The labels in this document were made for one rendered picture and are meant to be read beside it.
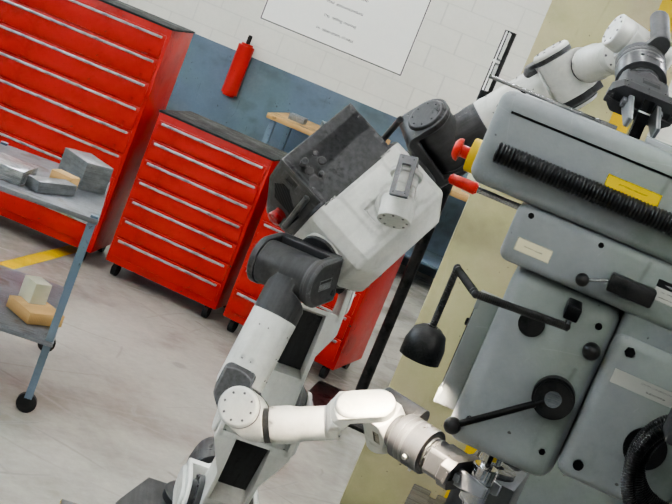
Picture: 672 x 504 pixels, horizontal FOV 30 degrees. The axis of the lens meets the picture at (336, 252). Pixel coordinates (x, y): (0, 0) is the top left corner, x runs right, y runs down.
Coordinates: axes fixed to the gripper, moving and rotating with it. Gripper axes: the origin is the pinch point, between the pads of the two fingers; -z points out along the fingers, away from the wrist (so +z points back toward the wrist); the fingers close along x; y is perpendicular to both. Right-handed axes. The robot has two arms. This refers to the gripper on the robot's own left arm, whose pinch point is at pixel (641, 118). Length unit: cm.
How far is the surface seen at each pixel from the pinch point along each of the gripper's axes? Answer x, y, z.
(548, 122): 16.0, -0.5, -11.3
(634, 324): -9.0, -19.8, -27.1
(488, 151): 22.8, -8.2, -13.8
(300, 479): -10, -317, 162
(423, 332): 20, -38, -27
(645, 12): -34, -59, 161
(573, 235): 5.4, -12.8, -20.3
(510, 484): -15, -84, -10
